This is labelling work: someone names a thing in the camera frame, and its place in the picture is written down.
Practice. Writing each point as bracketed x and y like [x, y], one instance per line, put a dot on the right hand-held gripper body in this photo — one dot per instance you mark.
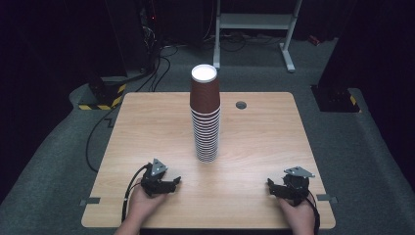
[295, 184]

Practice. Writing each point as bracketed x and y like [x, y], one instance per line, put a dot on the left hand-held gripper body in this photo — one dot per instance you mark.
[153, 179]

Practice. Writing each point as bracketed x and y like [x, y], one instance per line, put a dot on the stack of brown paper cups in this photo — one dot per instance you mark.
[205, 98]

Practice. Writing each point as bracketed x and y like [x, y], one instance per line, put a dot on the person's left hand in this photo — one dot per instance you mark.
[143, 204]

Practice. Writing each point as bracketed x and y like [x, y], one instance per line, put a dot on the person's right hand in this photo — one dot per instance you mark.
[298, 215]

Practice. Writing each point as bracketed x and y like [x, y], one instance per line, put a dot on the black base with yellow mark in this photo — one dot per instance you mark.
[336, 99]

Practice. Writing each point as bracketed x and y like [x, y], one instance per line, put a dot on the black base with striped edge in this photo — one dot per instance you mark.
[104, 98]

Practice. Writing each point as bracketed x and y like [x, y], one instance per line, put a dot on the small red object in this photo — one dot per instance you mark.
[314, 40]

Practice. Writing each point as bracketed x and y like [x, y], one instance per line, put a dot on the dark curtain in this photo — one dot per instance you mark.
[58, 39]
[372, 42]

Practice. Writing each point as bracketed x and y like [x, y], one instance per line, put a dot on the white metal stand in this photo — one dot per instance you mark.
[254, 21]

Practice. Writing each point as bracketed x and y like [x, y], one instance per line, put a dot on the grey table edge bracket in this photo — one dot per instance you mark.
[326, 197]
[90, 201]

